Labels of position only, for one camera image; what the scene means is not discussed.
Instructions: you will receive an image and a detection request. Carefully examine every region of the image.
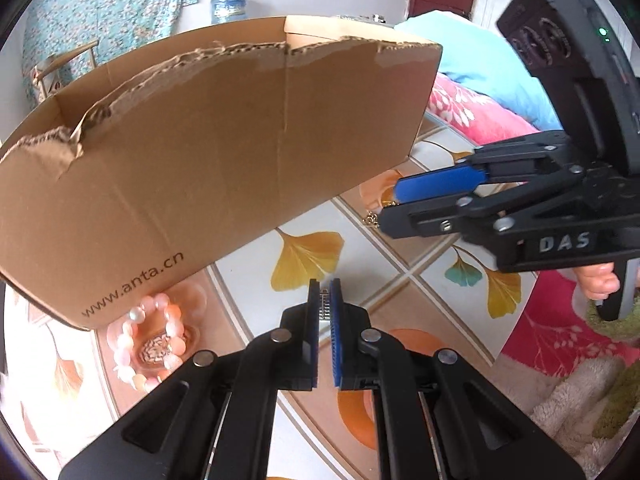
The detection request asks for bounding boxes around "green fluffy garment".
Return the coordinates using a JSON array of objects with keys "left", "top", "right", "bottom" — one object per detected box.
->
[{"left": 585, "top": 302, "right": 640, "bottom": 438}]

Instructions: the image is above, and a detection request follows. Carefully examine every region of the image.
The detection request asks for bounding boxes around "brown cardboard box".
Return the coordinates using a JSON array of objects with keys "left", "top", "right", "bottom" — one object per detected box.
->
[{"left": 0, "top": 15, "right": 444, "bottom": 332}]

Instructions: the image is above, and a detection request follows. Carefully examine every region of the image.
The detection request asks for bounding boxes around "blue water bottle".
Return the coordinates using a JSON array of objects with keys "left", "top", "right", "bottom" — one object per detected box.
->
[{"left": 210, "top": 0, "right": 249, "bottom": 25}]

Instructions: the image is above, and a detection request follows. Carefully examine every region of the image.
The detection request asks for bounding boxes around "pink floral blanket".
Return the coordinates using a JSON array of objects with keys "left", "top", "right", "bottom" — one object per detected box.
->
[{"left": 424, "top": 72, "right": 640, "bottom": 401}]

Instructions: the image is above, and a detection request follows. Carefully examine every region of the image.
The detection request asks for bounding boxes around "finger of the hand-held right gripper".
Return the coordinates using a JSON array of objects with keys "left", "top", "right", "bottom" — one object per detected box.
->
[
  {"left": 394, "top": 130, "right": 582, "bottom": 206},
  {"left": 378, "top": 166, "right": 589, "bottom": 257}
]

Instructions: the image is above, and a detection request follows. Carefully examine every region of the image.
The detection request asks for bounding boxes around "ginkgo leaf patterned tablecloth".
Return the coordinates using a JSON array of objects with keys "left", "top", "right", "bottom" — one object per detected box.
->
[{"left": 0, "top": 110, "right": 538, "bottom": 480}]

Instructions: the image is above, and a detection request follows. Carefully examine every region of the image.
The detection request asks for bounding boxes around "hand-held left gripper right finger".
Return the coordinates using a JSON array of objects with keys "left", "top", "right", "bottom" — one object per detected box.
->
[{"left": 330, "top": 278, "right": 586, "bottom": 480}]

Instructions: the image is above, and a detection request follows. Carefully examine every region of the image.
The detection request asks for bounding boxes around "light blue pillow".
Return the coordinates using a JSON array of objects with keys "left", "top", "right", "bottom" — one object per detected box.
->
[{"left": 395, "top": 12, "right": 561, "bottom": 131}]

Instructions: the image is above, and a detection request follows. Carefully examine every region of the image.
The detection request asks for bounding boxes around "person's right hand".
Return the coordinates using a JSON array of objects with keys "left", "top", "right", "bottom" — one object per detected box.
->
[{"left": 571, "top": 261, "right": 622, "bottom": 306}]

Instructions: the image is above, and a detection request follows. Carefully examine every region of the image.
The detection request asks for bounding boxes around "wooden chair with dark seat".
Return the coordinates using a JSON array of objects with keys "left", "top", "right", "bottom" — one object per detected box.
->
[{"left": 27, "top": 39, "right": 101, "bottom": 106}]

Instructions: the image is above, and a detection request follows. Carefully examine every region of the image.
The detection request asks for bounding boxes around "thin gold chain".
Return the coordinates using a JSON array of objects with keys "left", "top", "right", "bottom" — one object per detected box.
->
[{"left": 362, "top": 201, "right": 401, "bottom": 228}]

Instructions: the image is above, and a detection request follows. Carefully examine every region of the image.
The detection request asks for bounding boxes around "teal floral wall cloth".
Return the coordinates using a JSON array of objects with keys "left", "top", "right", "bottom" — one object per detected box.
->
[{"left": 22, "top": 0, "right": 198, "bottom": 108}]

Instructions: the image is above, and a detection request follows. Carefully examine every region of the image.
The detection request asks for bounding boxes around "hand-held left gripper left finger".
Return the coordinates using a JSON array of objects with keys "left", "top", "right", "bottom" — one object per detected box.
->
[{"left": 59, "top": 278, "right": 321, "bottom": 480}]

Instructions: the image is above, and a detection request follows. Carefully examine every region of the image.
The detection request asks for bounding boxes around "pink bead bracelet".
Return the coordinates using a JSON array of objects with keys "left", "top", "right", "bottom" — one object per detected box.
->
[{"left": 106, "top": 294, "right": 193, "bottom": 392}]

